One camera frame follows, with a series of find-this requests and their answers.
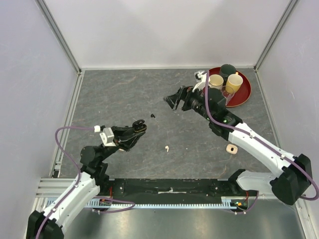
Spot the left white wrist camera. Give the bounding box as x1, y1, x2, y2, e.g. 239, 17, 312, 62
100, 127, 116, 147

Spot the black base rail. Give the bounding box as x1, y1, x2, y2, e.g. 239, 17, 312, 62
103, 178, 256, 197

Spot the black earbud charging case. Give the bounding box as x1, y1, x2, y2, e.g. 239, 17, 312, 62
132, 119, 147, 133

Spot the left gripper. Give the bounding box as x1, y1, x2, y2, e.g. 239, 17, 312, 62
98, 125, 146, 162

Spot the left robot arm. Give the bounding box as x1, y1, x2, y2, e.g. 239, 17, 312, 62
25, 119, 147, 239

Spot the white cable duct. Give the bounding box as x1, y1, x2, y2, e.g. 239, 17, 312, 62
85, 198, 249, 209

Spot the red round tray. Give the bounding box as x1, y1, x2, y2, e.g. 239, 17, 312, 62
209, 67, 251, 108

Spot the white mug black handle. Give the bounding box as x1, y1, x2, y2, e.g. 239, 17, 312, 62
208, 74, 224, 90

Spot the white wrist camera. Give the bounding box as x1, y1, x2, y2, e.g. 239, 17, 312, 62
192, 70, 207, 92
100, 127, 116, 147

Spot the dark green mug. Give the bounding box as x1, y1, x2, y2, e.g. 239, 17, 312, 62
219, 64, 236, 80

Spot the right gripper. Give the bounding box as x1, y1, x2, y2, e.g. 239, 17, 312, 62
162, 84, 213, 122

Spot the white earbud charging case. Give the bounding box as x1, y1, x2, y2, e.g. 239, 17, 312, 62
226, 144, 238, 155

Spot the clear drinking glass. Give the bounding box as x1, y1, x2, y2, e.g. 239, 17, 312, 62
221, 86, 235, 105

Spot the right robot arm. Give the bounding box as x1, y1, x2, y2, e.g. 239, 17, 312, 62
164, 86, 312, 205

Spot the yellow mug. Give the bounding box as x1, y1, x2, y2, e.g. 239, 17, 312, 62
225, 74, 243, 94

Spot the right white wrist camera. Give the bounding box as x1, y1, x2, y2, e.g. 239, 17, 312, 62
192, 70, 207, 92

